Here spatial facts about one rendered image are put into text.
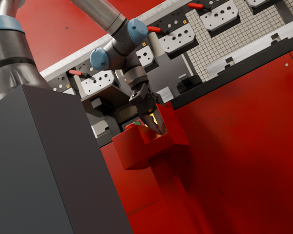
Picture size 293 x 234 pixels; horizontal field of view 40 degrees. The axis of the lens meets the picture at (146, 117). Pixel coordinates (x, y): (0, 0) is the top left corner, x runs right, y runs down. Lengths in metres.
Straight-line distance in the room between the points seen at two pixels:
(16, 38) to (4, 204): 0.36
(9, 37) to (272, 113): 0.96
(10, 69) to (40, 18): 1.20
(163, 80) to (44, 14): 0.74
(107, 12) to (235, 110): 0.60
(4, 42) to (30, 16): 1.19
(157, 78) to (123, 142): 1.00
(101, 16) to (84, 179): 0.62
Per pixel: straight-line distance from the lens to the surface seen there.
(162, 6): 1.83
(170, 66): 2.30
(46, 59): 1.97
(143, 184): 1.56
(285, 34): 1.72
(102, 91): 1.53
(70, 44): 1.93
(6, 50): 0.91
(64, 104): 0.86
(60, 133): 0.80
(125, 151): 1.35
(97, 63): 1.34
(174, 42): 1.74
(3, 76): 0.88
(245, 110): 1.51
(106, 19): 1.27
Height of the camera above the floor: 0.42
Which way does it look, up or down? 16 degrees up
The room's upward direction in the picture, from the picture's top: 24 degrees counter-clockwise
